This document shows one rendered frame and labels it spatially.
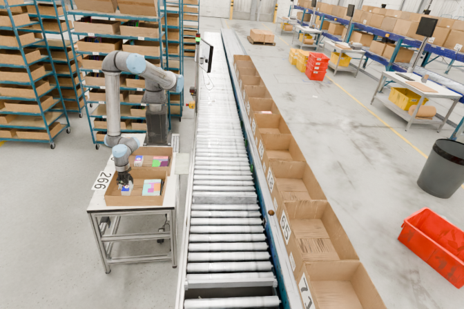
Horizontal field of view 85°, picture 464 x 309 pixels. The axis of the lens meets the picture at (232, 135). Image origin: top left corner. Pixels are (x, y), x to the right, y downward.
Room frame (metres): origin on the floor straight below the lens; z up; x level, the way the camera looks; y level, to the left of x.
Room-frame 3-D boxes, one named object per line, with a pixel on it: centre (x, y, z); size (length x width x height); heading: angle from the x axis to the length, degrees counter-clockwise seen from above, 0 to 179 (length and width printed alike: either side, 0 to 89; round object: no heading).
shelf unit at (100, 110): (3.08, 1.41, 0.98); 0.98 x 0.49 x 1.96; 98
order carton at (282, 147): (1.74, -0.41, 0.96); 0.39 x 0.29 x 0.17; 8
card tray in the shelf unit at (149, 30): (3.06, 1.16, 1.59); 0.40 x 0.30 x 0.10; 98
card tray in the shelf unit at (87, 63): (3.01, 1.63, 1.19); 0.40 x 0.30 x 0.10; 97
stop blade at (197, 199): (1.36, 0.00, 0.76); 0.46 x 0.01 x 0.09; 98
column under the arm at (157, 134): (2.11, 0.72, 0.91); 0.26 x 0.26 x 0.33; 11
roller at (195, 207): (1.33, -0.01, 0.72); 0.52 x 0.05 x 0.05; 98
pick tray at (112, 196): (1.37, 0.64, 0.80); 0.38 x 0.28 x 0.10; 99
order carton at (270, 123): (2.13, -0.36, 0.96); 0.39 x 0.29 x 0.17; 8
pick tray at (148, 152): (1.68, 0.68, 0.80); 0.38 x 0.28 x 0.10; 99
